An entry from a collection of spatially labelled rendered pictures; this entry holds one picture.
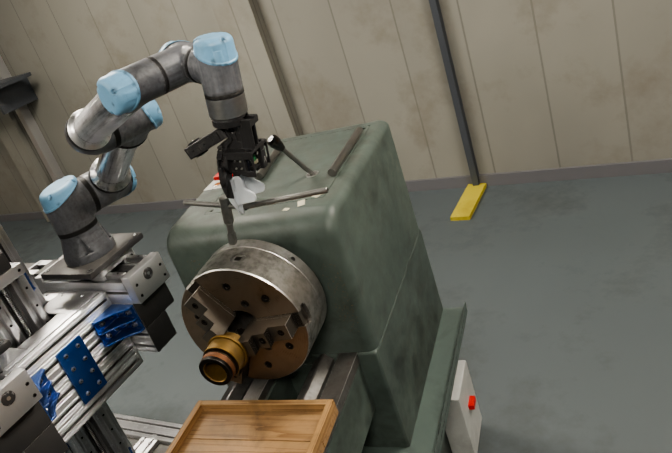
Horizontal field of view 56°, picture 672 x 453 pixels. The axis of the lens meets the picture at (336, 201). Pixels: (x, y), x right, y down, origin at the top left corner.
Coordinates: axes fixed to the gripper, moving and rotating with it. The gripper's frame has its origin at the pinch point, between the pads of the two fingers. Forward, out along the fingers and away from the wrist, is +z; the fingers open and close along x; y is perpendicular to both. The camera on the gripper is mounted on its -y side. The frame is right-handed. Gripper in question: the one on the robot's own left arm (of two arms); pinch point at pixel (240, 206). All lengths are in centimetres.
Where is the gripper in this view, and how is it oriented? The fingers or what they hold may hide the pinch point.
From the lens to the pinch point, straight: 133.0
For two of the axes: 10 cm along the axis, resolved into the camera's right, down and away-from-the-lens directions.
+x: 3.1, -4.8, 8.2
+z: 1.3, 8.8, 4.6
